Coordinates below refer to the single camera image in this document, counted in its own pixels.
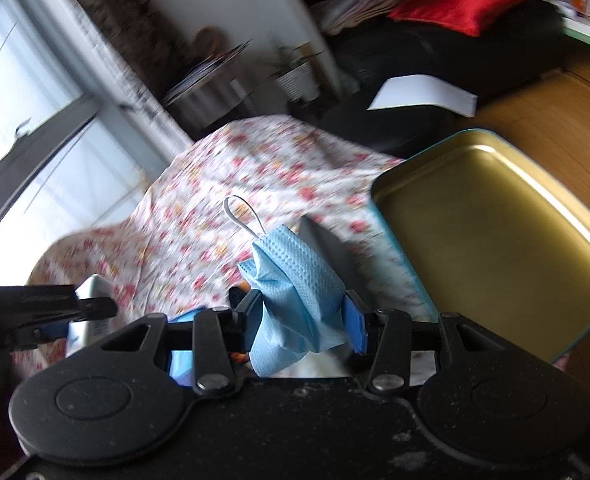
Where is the folded striped blanket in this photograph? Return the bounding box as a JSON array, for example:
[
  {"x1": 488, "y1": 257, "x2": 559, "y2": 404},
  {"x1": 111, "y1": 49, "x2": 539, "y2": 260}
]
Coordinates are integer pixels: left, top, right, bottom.
[{"x1": 309, "y1": 0, "x2": 399, "y2": 36}]

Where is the light blue face mask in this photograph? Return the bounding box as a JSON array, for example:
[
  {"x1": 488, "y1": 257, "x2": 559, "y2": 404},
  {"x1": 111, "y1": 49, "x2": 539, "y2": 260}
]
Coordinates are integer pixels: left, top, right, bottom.
[{"x1": 222, "y1": 195, "x2": 347, "y2": 377}]

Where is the floral tablecloth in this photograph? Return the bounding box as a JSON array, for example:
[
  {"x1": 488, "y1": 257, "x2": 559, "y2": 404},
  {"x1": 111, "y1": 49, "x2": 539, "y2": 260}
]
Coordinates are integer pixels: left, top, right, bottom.
[{"x1": 10, "y1": 114, "x2": 439, "y2": 391}]

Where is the black rectangular box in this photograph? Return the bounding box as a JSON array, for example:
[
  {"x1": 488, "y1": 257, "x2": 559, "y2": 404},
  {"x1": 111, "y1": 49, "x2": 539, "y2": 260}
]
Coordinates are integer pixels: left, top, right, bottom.
[{"x1": 298, "y1": 216, "x2": 370, "y2": 301}]

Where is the black leather sofa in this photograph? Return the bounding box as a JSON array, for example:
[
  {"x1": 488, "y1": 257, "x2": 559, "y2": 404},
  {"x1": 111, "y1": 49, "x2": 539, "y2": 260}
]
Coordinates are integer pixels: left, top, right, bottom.
[{"x1": 303, "y1": 0, "x2": 563, "y2": 156}]

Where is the white paper sheet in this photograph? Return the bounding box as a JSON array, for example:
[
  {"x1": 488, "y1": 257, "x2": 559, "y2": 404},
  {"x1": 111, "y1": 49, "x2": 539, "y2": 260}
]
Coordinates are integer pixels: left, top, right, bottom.
[{"x1": 368, "y1": 75, "x2": 477, "y2": 118}]

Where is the blue Tempo tissue pack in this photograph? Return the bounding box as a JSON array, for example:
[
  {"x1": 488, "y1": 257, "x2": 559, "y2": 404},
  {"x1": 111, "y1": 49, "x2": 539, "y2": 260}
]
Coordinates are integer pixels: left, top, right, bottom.
[{"x1": 169, "y1": 307, "x2": 206, "y2": 388}]

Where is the small white tissue packet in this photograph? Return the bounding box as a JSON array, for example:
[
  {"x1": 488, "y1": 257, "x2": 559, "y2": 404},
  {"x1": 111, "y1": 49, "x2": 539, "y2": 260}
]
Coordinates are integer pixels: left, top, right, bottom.
[{"x1": 65, "y1": 274, "x2": 118, "y2": 356}]

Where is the potted plant white pot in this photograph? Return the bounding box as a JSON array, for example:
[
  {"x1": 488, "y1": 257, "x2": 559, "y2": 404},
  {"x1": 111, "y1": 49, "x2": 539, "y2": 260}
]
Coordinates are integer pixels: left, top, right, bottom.
[{"x1": 272, "y1": 44, "x2": 321, "y2": 103}]

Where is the glass side table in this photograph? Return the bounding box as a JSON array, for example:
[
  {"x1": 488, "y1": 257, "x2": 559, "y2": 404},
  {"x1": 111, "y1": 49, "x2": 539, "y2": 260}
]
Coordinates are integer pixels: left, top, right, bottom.
[{"x1": 163, "y1": 42, "x2": 257, "y2": 134}]

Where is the red satin cushion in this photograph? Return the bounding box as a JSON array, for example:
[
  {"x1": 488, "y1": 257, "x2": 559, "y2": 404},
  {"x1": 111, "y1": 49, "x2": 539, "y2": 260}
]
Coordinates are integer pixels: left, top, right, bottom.
[{"x1": 388, "y1": 0, "x2": 526, "y2": 37}]

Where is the gold teal metal tin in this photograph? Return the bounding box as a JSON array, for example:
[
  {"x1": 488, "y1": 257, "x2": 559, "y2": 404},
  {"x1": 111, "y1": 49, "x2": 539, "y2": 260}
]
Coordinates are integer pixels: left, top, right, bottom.
[{"x1": 371, "y1": 129, "x2": 590, "y2": 362}]

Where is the patterned curtain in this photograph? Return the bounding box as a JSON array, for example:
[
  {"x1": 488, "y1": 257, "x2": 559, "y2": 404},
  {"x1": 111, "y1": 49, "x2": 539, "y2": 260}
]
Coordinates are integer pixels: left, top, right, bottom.
[{"x1": 49, "y1": 0, "x2": 202, "y2": 162}]

